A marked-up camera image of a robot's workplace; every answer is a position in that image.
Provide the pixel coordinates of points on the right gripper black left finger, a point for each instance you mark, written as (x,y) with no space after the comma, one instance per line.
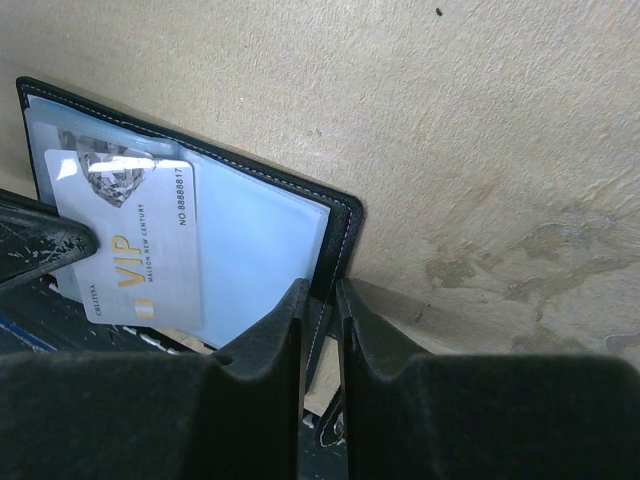
(234,414)

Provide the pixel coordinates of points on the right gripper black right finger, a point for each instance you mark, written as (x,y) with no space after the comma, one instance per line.
(411,414)

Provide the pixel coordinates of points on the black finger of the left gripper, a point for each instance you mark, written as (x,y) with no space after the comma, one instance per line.
(36,241)

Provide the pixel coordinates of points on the credit card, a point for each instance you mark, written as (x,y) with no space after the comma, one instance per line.
(84,144)

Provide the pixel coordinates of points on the black leather card holder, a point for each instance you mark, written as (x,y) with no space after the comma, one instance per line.
(259,228)

